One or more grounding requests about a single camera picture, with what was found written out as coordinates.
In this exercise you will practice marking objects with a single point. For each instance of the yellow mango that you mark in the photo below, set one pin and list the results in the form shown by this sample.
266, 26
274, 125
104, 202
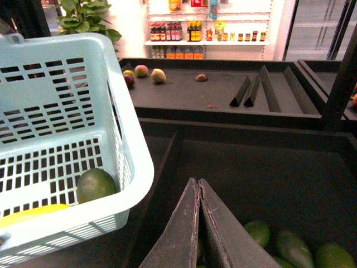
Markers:
25, 215

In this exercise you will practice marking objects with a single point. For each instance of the green potted plant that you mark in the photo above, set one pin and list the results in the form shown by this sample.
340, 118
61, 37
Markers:
82, 17

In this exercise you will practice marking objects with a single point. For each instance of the green avocado in tray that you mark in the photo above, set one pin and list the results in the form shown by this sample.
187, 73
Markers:
259, 231

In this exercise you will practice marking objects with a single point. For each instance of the light blue plastic basket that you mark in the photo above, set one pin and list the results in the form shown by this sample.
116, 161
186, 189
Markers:
65, 109

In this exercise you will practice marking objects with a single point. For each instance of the white shelf with bottles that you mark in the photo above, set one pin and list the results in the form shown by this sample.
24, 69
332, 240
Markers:
207, 29

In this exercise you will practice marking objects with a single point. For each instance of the green avocado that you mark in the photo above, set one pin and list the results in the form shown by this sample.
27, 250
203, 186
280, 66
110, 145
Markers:
259, 231
94, 184

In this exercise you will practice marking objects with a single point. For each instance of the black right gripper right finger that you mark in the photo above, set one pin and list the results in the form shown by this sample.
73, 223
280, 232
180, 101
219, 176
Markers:
225, 241

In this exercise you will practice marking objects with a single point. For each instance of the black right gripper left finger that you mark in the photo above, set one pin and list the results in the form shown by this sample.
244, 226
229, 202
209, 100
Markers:
178, 244

